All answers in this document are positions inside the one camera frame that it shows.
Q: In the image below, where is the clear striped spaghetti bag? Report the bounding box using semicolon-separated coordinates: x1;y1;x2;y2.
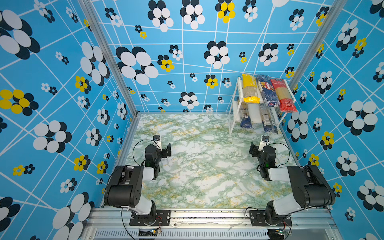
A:
259;103;278;134

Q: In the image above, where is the right aluminium corner post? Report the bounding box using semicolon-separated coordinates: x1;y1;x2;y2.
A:
288;0;348;93

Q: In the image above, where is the white two-tier shelf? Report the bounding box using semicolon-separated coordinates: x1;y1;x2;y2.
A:
228;77;288;135

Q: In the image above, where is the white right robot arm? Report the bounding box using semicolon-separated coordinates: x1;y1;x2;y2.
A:
249;143;336;225

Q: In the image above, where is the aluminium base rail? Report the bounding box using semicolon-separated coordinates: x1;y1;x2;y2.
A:
81;208;342;240

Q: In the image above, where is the aluminium corner post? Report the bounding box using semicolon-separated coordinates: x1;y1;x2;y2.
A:
288;0;348;93
78;0;139;116

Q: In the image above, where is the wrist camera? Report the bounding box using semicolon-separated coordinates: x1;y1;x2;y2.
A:
153;135;162;151
258;135;270;151

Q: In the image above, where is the dark blue clear spaghetti bag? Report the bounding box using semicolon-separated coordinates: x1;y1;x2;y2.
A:
239;102;253;129

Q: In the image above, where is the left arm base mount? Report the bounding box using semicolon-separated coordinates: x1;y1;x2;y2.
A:
129;210;171;227

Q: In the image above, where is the red spaghetti bag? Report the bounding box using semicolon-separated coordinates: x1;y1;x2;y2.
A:
271;79;298;113

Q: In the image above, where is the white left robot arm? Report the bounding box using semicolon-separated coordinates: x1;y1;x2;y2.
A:
104;142;172;226

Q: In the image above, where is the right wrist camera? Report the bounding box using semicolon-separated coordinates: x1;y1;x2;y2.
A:
258;135;270;151

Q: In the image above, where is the blue Barilla spaghetti bag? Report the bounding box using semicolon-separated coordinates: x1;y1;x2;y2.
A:
257;75;280;108

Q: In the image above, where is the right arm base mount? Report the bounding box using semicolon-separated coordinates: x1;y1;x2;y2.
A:
247;210;292;227

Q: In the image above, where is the left aluminium corner post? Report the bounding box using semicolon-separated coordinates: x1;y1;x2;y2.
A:
78;0;139;116

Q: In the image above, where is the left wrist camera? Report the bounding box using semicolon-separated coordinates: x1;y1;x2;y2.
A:
153;135;162;151

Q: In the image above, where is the yellow spaghetti bag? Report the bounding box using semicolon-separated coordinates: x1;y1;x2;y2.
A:
242;74;260;104

